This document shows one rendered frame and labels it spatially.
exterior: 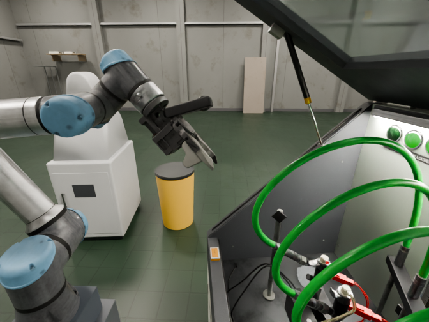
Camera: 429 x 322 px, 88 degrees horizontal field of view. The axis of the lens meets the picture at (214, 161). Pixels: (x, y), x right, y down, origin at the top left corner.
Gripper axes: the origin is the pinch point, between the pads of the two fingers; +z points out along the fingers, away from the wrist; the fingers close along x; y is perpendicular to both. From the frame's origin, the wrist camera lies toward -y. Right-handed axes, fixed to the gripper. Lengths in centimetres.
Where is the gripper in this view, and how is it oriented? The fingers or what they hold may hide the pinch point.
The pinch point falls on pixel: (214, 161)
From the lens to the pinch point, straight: 55.1
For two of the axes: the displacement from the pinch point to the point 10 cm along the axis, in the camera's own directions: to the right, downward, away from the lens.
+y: -7.4, 6.5, 1.9
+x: -1.2, 1.6, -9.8
